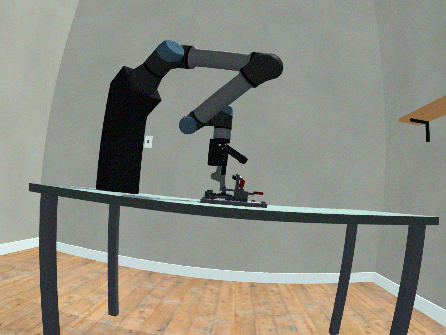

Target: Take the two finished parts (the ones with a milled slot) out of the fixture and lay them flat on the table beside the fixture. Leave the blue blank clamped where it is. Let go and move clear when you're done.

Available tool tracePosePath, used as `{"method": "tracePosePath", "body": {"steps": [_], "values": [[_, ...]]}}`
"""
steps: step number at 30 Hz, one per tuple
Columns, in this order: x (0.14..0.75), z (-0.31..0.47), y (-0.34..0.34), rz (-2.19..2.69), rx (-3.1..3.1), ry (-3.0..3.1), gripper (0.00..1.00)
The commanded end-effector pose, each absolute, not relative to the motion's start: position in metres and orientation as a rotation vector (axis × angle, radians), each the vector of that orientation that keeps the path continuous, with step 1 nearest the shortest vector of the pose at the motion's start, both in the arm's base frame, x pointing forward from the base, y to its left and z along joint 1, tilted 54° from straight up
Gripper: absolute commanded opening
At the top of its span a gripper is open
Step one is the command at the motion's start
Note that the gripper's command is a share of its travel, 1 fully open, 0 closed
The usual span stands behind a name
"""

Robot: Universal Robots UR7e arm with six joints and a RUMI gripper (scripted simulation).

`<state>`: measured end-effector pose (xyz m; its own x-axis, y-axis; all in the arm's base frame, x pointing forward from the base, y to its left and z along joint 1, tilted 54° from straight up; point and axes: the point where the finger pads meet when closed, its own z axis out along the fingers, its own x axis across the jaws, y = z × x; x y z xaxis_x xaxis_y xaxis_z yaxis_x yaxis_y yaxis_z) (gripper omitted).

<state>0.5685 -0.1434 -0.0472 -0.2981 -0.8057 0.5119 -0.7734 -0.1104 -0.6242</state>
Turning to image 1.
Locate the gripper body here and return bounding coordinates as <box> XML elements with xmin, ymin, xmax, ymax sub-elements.
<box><xmin>208</xmin><ymin>138</ymin><xmax>230</xmax><ymax>166</ymax></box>

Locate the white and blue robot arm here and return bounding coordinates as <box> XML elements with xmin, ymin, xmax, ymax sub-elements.
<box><xmin>129</xmin><ymin>40</ymin><xmax>283</xmax><ymax>140</ymax></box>

